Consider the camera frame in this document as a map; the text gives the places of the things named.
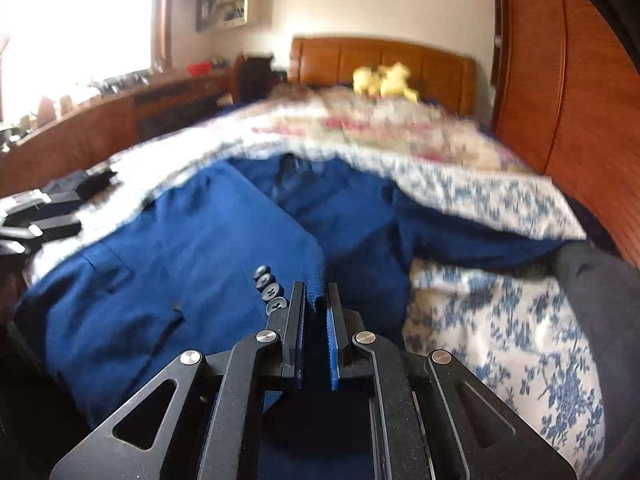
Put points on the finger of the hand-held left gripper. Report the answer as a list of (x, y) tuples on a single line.
[(30, 202), (55, 228)]

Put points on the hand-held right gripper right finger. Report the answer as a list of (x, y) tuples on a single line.
[(334, 350)]

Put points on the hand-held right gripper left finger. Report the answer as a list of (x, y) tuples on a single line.
[(299, 332)]

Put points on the blue jacket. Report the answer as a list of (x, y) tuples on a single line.
[(200, 240)]

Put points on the wooden desk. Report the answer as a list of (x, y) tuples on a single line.
[(100, 125)]

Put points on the blue floral bed sheet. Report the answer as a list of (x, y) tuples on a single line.
[(500, 360)]

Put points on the window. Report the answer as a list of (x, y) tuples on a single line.
[(75, 20)]

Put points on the red bowl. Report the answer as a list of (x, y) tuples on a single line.
[(198, 68)]

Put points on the pink floral blanket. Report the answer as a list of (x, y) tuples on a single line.
[(400, 125)]

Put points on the dark wooden chair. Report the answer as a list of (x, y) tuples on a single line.
[(252, 80)]

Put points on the yellow plush toy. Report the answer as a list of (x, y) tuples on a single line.
[(385, 82)]

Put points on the person's grey sweatshirt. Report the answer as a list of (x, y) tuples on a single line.
[(600, 310)]

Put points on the wooden headboard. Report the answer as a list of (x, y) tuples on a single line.
[(325, 62)]

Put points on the wooden louvred wardrobe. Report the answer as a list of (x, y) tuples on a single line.
[(550, 85)]

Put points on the white wall shelf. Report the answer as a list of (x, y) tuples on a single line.
[(257, 10)]

